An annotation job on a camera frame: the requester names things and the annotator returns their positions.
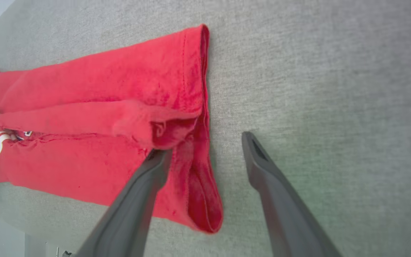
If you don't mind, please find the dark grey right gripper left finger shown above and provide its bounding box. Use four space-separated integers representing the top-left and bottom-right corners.
75 149 173 257

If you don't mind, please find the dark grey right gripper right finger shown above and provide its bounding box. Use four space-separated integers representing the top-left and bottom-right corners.
242 131 342 257

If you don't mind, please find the red and white Bulls jersey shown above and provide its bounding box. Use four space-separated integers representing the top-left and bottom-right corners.
0 24 224 235

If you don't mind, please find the grey fabric sofa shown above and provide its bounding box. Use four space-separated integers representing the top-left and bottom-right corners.
0 0 411 257

